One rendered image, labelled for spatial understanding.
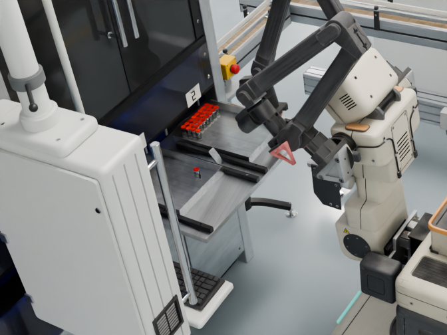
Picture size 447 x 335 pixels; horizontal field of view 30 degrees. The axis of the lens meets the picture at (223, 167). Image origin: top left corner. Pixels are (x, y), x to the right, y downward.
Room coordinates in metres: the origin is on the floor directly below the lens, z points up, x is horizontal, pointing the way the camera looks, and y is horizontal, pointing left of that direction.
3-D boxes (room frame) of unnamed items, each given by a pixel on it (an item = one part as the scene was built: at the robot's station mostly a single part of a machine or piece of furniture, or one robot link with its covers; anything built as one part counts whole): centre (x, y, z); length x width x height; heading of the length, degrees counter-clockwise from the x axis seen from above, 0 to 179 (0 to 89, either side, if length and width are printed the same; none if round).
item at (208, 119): (2.66, 0.04, 0.91); 0.18 x 0.02 x 0.05; 140
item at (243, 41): (3.20, -0.16, 0.92); 0.69 x 0.16 x 0.16; 139
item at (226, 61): (2.89, -0.08, 1.00); 0.08 x 0.07 x 0.07; 49
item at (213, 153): (2.39, -0.02, 0.91); 0.14 x 0.03 x 0.06; 48
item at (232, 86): (2.93, -0.06, 0.87); 0.14 x 0.13 x 0.02; 49
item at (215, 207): (2.45, 0.05, 0.87); 0.70 x 0.48 x 0.02; 139
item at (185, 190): (2.36, 0.22, 0.90); 0.34 x 0.26 x 0.04; 49
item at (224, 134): (2.58, -0.05, 0.90); 0.34 x 0.26 x 0.04; 50
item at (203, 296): (1.97, 0.26, 0.82); 0.40 x 0.14 x 0.02; 51
